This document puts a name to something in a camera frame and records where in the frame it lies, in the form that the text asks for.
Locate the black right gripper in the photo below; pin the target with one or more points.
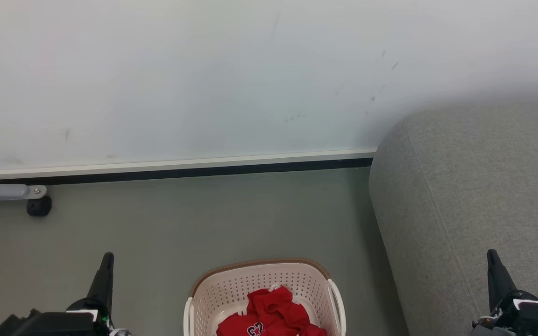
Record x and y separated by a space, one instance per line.
530 322

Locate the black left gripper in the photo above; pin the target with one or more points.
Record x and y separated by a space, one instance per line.
54 324

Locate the red jersey with white trim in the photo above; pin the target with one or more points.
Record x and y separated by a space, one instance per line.
273 310

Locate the grey fabric sofa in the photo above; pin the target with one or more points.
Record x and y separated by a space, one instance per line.
460 186

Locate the black caster wheel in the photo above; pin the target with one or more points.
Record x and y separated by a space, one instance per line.
39 206

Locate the beige perforated laundry basket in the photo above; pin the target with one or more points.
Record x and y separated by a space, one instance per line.
231 289

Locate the white and black baseboard strip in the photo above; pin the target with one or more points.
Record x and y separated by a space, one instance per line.
180 168

